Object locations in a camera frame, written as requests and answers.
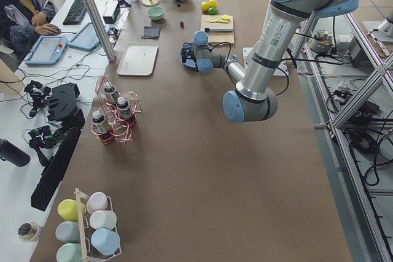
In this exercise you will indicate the blue plate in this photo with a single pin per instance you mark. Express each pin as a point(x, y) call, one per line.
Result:
point(190, 64)

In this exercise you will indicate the green bowl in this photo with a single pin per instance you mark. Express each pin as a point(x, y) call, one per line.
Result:
point(156, 13)

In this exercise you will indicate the yellow lemon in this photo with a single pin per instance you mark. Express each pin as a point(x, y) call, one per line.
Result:
point(213, 3)
point(205, 6)

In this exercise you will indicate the green lime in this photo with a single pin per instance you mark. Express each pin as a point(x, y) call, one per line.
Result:
point(212, 11)

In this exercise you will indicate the wooden cutting board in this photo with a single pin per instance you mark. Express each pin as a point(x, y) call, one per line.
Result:
point(215, 38)

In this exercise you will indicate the grey folded cloth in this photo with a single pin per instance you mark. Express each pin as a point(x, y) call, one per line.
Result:
point(151, 32)

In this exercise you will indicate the lemon slice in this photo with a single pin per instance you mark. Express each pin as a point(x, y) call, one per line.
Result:
point(225, 17)

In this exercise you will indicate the yellow plastic knife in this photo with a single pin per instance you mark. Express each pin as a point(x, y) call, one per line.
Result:
point(217, 20)

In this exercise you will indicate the cream rabbit tray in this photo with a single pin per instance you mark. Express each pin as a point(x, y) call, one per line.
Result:
point(138, 59)

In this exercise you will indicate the blue teach pendant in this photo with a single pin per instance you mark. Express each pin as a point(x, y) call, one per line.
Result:
point(86, 38)
point(47, 51)

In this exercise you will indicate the black keyboard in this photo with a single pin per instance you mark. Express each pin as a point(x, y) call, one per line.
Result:
point(76, 13)

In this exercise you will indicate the dark drink bottle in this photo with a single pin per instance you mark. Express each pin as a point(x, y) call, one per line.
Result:
point(123, 108)
point(111, 92)
point(100, 126)

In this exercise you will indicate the seated person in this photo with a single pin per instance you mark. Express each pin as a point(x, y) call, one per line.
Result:
point(24, 21)

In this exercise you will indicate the pink cup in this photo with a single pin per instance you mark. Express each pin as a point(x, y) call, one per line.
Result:
point(97, 201)

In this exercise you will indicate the black water bottle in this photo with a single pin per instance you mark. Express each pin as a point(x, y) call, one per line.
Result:
point(12, 154)

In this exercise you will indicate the white cup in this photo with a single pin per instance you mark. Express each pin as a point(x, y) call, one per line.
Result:
point(103, 219)

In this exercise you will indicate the yellow cup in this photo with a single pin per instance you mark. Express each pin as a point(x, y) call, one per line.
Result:
point(67, 210)

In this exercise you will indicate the white cup rack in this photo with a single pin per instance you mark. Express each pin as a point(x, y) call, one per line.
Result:
point(83, 225)

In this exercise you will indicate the blue cup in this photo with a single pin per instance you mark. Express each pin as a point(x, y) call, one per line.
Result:
point(105, 241)

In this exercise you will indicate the grey cup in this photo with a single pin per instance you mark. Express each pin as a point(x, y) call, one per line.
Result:
point(68, 232)

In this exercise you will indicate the mint green cup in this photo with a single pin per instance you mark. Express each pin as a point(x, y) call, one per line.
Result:
point(69, 252)

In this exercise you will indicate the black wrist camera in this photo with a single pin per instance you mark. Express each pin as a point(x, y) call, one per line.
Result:
point(186, 53)

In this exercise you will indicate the aluminium frame post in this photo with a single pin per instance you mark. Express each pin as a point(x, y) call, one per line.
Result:
point(99, 29)

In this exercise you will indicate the copper wire bottle rack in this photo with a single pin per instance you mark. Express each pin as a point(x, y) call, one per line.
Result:
point(121, 130)

